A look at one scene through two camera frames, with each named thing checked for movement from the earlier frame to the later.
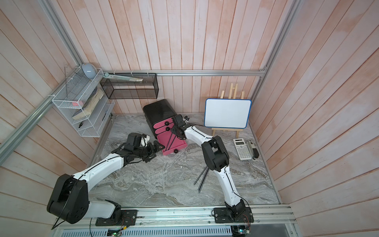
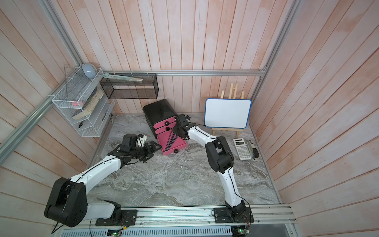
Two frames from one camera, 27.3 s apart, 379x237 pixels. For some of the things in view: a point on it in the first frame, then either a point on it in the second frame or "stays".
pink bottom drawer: [170, 143] stays
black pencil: [172, 142] stays
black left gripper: [152, 152] stays
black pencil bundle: [207, 169] -> [172, 138]
